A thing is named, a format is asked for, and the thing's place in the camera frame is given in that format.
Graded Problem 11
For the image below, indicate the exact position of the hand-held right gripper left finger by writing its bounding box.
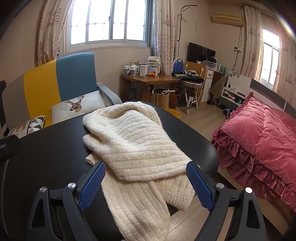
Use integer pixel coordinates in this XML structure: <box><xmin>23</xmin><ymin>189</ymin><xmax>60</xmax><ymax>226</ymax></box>
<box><xmin>26</xmin><ymin>161</ymin><xmax>107</xmax><ymax>241</ymax></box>

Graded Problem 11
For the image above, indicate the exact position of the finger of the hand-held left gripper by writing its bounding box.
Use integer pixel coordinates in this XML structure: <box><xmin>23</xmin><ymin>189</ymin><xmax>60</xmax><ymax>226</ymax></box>
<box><xmin>0</xmin><ymin>136</ymin><xmax>20</xmax><ymax>164</ymax></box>

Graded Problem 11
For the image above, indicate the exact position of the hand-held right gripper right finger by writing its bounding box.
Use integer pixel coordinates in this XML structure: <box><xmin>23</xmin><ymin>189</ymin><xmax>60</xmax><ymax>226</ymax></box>
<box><xmin>186</xmin><ymin>161</ymin><xmax>269</xmax><ymax>241</ymax></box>

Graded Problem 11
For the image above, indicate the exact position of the cream knitted sweater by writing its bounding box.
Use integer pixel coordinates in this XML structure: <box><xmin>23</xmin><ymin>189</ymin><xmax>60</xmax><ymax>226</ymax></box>
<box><xmin>83</xmin><ymin>101</ymin><xmax>197</xmax><ymax>241</ymax></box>

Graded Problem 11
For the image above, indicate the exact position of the round folding stool with clothes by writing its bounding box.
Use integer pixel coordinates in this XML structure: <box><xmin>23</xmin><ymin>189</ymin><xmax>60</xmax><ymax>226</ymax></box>
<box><xmin>174</xmin><ymin>71</ymin><xmax>205</xmax><ymax>115</ymax></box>

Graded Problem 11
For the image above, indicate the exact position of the triangle pattern pillow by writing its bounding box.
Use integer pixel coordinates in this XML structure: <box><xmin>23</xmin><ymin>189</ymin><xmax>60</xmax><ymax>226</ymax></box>
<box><xmin>7</xmin><ymin>115</ymin><xmax>47</xmax><ymax>138</ymax></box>

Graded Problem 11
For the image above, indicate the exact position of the pink ruffled bedspread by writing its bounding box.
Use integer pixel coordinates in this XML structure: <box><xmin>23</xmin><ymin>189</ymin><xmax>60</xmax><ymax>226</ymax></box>
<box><xmin>211</xmin><ymin>93</ymin><xmax>296</xmax><ymax>209</ymax></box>

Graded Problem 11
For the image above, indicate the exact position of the round wooden disc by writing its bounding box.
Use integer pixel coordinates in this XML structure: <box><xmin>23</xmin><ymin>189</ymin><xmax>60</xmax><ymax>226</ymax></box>
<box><xmin>165</xmin><ymin>107</ymin><xmax>184</xmax><ymax>120</ymax></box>

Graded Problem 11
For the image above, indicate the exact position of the white deer print pillow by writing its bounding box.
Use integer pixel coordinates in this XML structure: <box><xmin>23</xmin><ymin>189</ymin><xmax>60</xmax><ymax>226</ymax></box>
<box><xmin>50</xmin><ymin>90</ymin><xmax>107</xmax><ymax>124</ymax></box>

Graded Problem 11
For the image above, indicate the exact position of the brown paper bag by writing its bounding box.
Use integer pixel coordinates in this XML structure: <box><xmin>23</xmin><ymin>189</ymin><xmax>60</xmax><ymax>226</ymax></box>
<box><xmin>149</xmin><ymin>89</ymin><xmax>176</xmax><ymax>109</ymax></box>

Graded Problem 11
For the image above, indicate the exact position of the blue yellow grey sofa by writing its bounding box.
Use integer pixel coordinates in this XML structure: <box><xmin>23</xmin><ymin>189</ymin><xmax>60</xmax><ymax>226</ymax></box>
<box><xmin>0</xmin><ymin>52</ymin><xmax>123</xmax><ymax>138</ymax></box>

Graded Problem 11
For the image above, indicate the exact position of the white bedside cabinet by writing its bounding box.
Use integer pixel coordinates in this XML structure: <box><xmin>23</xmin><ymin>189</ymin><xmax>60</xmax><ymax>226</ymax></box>
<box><xmin>218</xmin><ymin>70</ymin><xmax>252</xmax><ymax>111</ymax></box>

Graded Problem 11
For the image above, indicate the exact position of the dark bed headboard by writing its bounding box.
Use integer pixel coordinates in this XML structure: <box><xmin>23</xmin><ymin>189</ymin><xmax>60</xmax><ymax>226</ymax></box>
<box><xmin>250</xmin><ymin>79</ymin><xmax>296</xmax><ymax>114</ymax></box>

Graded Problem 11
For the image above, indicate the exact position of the wooden side table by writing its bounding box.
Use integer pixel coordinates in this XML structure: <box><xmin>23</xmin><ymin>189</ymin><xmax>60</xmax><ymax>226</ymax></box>
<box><xmin>122</xmin><ymin>74</ymin><xmax>181</xmax><ymax>109</ymax></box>

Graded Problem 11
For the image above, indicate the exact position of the wooden board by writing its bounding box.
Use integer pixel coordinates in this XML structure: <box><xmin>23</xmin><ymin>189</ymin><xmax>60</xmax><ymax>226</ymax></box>
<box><xmin>184</xmin><ymin>61</ymin><xmax>208</xmax><ymax>77</ymax></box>

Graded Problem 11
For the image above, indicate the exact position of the blue folding chair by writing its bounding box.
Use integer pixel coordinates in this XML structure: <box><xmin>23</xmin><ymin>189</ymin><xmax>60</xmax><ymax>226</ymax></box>
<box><xmin>172</xmin><ymin>58</ymin><xmax>185</xmax><ymax>75</ymax></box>

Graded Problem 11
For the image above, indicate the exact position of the clear plastic bag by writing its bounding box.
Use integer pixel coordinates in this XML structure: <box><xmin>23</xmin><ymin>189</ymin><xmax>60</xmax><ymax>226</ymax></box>
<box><xmin>201</xmin><ymin>59</ymin><xmax>218</xmax><ymax>70</ymax></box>

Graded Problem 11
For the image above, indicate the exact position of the black television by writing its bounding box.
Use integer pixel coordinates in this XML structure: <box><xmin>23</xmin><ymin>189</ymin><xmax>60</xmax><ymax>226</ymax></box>
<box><xmin>186</xmin><ymin>42</ymin><xmax>216</xmax><ymax>64</ymax></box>

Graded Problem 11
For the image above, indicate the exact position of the small window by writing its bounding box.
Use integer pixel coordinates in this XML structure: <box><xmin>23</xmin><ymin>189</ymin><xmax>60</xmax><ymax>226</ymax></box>
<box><xmin>259</xmin><ymin>27</ymin><xmax>281</xmax><ymax>90</ymax></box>

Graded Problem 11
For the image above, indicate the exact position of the metal pole stand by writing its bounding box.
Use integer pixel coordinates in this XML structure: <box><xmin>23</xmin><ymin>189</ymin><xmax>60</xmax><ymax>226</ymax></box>
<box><xmin>177</xmin><ymin>5</ymin><xmax>197</xmax><ymax>67</ymax></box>

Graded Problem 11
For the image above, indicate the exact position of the large window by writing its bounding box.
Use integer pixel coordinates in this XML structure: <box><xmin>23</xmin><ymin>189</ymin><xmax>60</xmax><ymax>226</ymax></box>
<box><xmin>66</xmin><ymin>0</ymin><xmax>154</xmax><ymax>49</ymax></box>

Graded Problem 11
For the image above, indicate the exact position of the wall air conditioner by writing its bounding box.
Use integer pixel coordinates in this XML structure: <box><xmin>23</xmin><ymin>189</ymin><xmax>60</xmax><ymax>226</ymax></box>
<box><xmin>210</xmin><ymin>13</ymin><xmax>245</xmax><ymax>26</ymax></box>

